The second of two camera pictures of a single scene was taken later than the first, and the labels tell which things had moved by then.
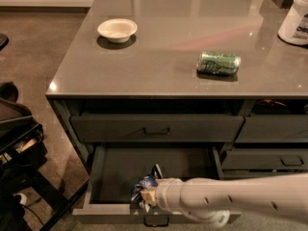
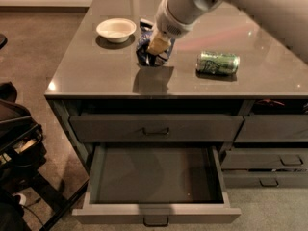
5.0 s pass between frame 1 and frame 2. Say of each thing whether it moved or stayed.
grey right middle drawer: stayed
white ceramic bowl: stayed
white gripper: moved
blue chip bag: moved
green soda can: stayed
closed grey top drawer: stayed
